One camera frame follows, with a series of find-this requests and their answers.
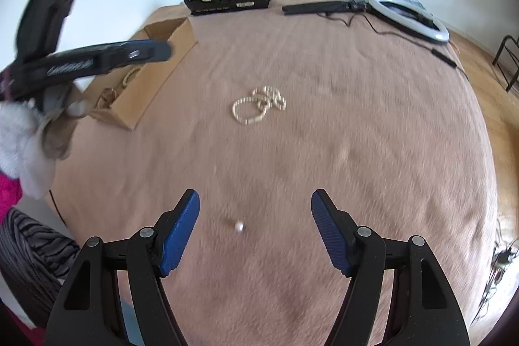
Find brown bead necklace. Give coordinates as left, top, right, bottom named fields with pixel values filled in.
left=97, top=87, right=120, bottom=107

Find person's left hand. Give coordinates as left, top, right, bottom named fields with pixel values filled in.
left=34, top=99, right=92, bottom=162

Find pink blanket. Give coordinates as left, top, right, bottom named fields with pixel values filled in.
left=51, top=0, right=501, bottom=346

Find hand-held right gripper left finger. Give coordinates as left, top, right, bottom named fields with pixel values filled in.
left=44, top=189, right=201, bottom=346

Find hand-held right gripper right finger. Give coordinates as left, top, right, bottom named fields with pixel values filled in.
left=310, top=189, right=471, bottom=346

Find white ring light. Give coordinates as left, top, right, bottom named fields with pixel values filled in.
left=365, top=0, right=452, bottom=43

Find tangled floor cables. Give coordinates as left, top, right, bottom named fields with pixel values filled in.
left=474, top=216, right=515, bottom=330

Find black cable with inline remote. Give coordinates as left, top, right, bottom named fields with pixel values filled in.
left=320, top=11, right=471, bottom=81

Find black folded tripod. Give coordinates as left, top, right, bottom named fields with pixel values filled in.
left=282, top=1, right=369, bottom=16

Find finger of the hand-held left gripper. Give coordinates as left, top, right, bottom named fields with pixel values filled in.
left=101, top=40, right=173, bottom=72

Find cardboard box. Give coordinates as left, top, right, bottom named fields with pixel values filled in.
left=83, top=17, right=199, bottom=133

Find striped pants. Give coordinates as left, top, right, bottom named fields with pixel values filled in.
left=0, top=207, right=82, bottom=328

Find black metal clothes rack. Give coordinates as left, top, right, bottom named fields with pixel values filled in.
left=492, top=34, right=519, bottom=91

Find white bead necklace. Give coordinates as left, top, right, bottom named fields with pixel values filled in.
left=231, top=86, right=288, bottom=125

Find pink cloth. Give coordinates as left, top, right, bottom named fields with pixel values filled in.
left=0, top=173, right=23, bottom=223

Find cream bead bracelet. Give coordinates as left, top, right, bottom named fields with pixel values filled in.
left=122, top=66, right=142, bottom=87

